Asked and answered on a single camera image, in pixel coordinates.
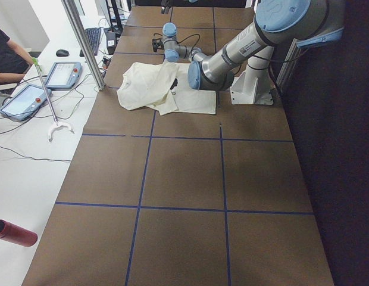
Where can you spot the cream long-sleeve printed shirt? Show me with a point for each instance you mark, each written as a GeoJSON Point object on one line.
{"type": "Point", "coordinates": [164, 88]}

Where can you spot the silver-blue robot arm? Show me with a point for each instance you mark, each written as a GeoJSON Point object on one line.
{"type": "Point", "coordinates": [312, 23]}

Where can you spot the far blue teach pendant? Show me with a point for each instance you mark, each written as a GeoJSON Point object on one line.
{"type": "Point", "coordinates": [63, 75]}

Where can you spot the blue teach pendant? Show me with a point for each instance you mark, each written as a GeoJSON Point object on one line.
{"type": "Point", "coordinates": [63, 75]}
{"type": "Point", "coordinates": [25, 103]}

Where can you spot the black keyboard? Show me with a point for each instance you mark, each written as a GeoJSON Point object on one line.
{"type": "Point", "coordinates": [94, 38]}

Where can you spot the black computer mouse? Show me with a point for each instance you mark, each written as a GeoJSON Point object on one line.
{"type": "Point", "coordinates": [62, 53]}

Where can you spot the near blue teach pendant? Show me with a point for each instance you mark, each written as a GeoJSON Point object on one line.
{"type": "Point", "coordinates": [25, 103]}

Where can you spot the reacher grabber stick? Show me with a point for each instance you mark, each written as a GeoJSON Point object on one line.
{"type": "Point", "coordinates": [57, 125]}

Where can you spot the seated person in black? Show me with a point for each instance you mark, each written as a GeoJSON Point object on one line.
{"type": "Point", "coordinates": [15, 61]}

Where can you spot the red metal bottle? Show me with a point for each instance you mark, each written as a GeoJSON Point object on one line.
{"type": "Point", "coordinates": [16, 234]}

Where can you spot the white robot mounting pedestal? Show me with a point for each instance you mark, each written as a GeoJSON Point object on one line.
{"type": "Point", "coordinates": [253, 86]}

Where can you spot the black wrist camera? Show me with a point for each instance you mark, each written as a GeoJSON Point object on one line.
{"type": "Point", "coordinates": [156, 44]}

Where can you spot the aluminium frame post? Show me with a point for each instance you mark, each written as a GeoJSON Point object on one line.
{"type": "Point", "coordinates": [79, 31]}

